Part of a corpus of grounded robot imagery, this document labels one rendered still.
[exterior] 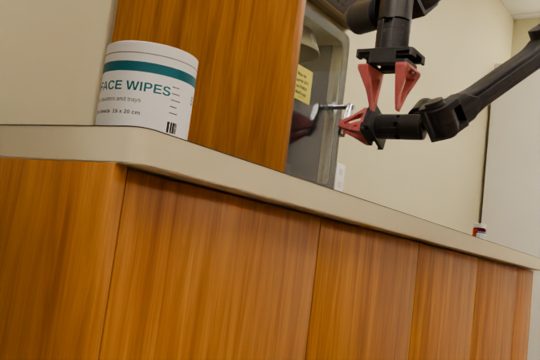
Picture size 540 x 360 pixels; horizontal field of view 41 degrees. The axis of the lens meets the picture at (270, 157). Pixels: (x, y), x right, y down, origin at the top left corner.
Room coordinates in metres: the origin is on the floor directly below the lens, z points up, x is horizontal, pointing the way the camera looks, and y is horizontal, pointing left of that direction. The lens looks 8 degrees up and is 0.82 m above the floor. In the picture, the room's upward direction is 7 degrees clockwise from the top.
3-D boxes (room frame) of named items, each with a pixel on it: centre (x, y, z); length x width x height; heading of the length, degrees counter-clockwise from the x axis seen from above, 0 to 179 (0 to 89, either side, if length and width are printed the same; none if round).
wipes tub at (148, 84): (1.00, 0.18, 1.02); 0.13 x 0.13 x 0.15
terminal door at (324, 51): (1.60, -0.08, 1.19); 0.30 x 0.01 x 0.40; 147
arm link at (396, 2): (1.19, -0.18, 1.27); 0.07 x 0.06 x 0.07; 34
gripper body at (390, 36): (1.18, -0.18, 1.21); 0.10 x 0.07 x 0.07; 57
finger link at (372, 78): (1.19, -0.17, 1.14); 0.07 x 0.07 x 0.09; 57
